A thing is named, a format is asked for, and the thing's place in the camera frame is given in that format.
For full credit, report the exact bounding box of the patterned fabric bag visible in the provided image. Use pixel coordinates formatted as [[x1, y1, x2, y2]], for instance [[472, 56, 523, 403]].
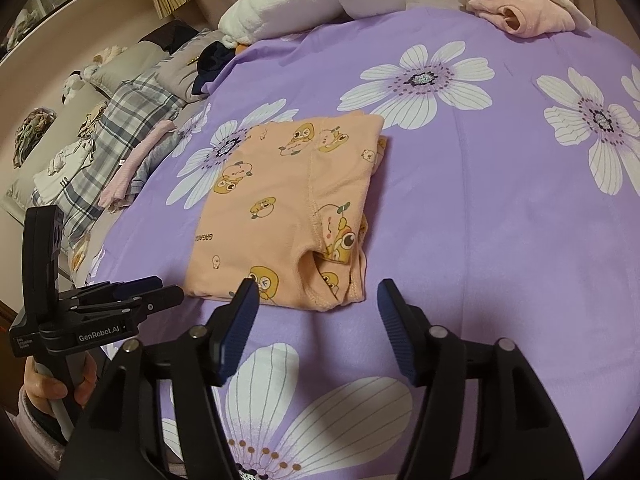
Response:
[[12, 107, 57, 170]]

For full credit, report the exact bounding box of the person's left hand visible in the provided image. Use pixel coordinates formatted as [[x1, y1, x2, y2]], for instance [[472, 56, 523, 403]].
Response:
[[22, 352, 100, 411]]

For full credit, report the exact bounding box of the white plush toy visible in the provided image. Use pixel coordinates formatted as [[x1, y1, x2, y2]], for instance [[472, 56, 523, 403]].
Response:
[[61, 46, 128, 107]]

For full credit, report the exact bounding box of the pink and cream folded cloth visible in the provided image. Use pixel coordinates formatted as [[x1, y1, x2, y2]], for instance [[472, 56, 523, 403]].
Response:
[[454, 0, 594, 39]]

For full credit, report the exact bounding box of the pink striped garment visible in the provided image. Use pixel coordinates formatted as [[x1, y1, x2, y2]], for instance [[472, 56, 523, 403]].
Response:
[[98, 120, 179, 209]]

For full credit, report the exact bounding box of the dark navy cloth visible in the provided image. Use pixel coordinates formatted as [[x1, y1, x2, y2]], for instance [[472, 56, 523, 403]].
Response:
[[192, 41, 240, 97]]

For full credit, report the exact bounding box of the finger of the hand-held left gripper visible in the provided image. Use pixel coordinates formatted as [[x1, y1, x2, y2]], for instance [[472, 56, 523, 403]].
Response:
[[74, 275, 164, 302], [64, 284, 185, 321]]

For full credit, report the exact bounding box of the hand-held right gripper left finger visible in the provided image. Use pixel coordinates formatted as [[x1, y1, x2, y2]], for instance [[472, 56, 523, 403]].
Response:
[[60, 277, 260, 480]]

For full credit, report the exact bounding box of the purple floral bedsheet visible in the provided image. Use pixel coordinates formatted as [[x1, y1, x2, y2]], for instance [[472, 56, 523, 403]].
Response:
[[70, 5, 640, 480]]

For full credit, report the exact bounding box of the white printed garment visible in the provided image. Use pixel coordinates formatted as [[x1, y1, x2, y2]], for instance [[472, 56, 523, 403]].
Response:
[[32, 139, 97, 202]]

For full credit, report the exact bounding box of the orange cartoon print garment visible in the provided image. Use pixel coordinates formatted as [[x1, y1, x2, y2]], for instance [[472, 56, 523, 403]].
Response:
[[184, 113, 389, 313]]

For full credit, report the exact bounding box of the grey pillow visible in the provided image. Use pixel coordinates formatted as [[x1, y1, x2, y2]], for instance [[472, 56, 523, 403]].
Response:
[[89, 39, 172, 97]]

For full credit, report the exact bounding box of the grey folded cloth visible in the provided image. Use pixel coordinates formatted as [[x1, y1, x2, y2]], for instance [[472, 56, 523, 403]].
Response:
[[152, 26, 217, 107]]

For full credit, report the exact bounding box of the grey plaid quilt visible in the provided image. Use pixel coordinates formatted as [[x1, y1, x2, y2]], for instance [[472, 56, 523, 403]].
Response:
[[34, 71, 190, 248]]

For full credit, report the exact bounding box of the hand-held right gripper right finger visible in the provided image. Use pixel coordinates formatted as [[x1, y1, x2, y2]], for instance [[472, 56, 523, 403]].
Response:
[[377, 278, 584, 480]]

